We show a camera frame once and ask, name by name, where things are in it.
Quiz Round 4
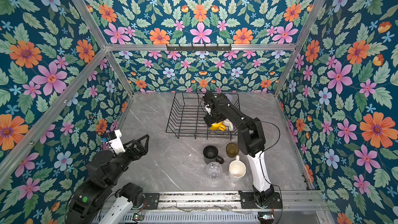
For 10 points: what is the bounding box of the yellow mug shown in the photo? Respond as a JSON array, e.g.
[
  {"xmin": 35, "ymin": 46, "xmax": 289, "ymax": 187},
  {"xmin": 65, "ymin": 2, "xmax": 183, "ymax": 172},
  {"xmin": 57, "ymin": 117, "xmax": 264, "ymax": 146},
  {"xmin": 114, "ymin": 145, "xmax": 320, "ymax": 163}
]
[{"xmin": 209, "ymin": 122, "xmax": 226, "ymax": 131}]

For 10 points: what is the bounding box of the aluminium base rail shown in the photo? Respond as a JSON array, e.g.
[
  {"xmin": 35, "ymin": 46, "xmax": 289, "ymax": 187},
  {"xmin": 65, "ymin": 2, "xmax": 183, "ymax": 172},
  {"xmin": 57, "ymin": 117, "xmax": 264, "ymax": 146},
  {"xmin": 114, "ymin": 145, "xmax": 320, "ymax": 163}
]
[{"xmin": 102, "ymin": 191, "xmax": 327, "ymax": 224}]

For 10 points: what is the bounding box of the clear glass cup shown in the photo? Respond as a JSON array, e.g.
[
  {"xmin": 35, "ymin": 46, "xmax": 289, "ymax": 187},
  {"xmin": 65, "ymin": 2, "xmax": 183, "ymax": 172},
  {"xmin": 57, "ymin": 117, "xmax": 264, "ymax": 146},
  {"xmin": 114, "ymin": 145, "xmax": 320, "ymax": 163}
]
[{"xmin": 206, "ymin": 162, "xmax": 223, "ymax": 179}]

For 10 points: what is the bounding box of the lilac cup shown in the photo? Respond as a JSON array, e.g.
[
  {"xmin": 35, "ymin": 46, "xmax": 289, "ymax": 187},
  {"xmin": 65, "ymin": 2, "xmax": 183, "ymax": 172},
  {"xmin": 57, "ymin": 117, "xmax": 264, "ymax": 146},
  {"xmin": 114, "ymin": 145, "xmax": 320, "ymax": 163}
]
[{"xmin": 225, "ymin": 94, "xmax": 233, "ymax": 101}]

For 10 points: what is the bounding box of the white mug red inside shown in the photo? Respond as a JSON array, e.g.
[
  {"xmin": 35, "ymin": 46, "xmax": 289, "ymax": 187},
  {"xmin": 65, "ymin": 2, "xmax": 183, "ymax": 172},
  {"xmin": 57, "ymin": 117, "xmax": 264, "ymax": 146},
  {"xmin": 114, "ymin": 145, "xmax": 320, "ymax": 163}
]
[{"xmin": 223, "ymin": 119, "xmax": 234, "ymax": 131}]

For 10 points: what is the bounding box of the cream white mug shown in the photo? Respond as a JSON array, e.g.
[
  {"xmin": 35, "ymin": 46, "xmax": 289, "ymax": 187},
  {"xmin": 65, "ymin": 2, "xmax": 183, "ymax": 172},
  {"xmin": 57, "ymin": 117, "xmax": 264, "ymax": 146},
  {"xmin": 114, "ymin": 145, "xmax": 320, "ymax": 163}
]
[{"xmin": 229, "ymin": 155, "xmax": 247, "ymax": 181}]

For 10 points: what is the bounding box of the black mug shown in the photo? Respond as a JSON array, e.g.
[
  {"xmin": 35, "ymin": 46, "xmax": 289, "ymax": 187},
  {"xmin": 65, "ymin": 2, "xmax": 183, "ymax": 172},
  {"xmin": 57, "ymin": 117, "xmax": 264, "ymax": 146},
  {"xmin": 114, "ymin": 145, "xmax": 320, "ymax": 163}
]
[{"xmin": 203, "ymin": 145, "xmax": 224, "ymax": 164}]

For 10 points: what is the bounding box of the olive glass cup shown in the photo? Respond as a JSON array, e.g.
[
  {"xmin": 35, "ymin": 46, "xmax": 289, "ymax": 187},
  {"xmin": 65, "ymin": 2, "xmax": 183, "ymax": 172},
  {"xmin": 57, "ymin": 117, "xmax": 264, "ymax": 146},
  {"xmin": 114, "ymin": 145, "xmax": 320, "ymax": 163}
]
[{"xmin": 226, "ymin": 143, "xmax": 239, "ymax": 158}]

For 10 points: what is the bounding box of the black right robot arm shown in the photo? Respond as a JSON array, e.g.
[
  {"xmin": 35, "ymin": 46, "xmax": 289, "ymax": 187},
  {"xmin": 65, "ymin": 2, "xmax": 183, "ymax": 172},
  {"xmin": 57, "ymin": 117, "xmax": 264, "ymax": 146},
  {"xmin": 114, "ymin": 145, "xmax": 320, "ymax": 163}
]
[{"xmin": 203, "ymin": 92, "xmax": 275, "ymax": 207}]

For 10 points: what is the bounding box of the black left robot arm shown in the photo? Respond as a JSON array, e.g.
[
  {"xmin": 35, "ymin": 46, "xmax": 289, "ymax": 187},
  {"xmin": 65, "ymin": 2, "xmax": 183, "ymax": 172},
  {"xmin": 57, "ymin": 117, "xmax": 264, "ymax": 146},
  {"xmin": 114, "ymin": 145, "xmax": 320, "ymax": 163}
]
[{"xmin": 65, "ymin": 130, "xmax": 150, "ymax": 224}]

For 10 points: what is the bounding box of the black hook rail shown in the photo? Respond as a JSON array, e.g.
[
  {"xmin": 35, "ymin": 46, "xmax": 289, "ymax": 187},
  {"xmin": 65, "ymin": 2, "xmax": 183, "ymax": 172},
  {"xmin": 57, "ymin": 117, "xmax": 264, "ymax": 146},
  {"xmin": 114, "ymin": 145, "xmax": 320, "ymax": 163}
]
[{"xmin": 166, "ymin": 44, "xmax": 232, "ymax": 52}]

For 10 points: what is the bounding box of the black wire dish rack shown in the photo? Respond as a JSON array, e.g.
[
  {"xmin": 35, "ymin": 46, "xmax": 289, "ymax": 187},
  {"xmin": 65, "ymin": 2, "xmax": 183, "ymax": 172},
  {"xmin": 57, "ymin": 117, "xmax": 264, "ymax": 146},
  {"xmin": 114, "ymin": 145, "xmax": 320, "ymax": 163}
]
[{"xmin": 166, "ymin": 92, "xmax": 237, "ymax": 140}]

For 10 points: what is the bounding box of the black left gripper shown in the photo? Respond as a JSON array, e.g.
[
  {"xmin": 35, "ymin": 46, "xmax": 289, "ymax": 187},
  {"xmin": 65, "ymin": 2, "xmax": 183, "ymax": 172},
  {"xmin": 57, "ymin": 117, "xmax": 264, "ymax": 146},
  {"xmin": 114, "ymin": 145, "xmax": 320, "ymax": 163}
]
[{"xmin": 104, "ymin": 133, "xmax": 150, "ymax": 189}]

